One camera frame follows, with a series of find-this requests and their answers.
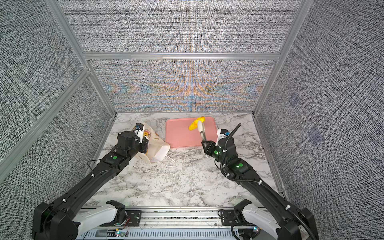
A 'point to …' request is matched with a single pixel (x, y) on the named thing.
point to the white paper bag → (157, 148)
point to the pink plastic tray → (178, 134)
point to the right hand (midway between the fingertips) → (201, 142)
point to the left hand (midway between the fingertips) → (145, 137)
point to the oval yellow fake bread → (194, 125)
